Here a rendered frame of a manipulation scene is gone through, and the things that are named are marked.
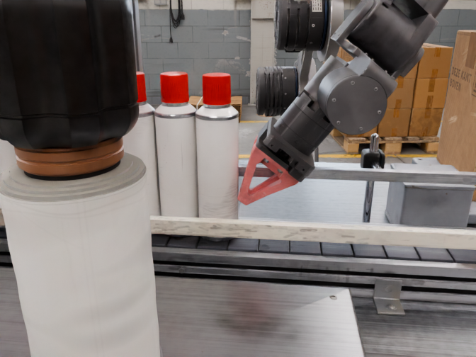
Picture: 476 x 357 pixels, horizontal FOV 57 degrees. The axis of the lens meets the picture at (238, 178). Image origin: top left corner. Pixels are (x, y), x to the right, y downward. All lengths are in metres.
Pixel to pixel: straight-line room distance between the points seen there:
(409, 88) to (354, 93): 3.62
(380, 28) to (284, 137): 0.15
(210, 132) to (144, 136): 0.08
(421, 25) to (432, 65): 3.58
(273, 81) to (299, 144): 1.09
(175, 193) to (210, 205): 0.05
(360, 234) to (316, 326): 0.15
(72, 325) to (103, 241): 0.05
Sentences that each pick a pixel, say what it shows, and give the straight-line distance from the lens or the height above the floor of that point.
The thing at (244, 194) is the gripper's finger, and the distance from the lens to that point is 0.55.
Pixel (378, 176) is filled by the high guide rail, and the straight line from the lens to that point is 0.59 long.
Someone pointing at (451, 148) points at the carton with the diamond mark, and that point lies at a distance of 0.96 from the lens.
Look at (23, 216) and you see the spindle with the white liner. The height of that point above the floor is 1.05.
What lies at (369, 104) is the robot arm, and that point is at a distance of 0.44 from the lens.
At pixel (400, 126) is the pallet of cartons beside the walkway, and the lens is 4.09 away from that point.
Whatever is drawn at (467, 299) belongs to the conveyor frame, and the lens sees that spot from 0.60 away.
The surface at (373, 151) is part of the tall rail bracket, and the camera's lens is 0.65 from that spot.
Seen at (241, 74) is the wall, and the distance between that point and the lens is 6.03.
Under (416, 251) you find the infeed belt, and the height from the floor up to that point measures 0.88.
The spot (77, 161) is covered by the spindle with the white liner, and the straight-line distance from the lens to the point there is 0.25.
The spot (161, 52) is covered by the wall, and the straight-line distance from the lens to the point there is 6.07.
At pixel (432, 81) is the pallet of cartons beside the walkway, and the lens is 4.11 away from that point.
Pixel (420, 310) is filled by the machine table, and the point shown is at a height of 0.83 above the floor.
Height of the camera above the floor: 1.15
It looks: 20 degrees down
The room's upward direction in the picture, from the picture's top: straight up
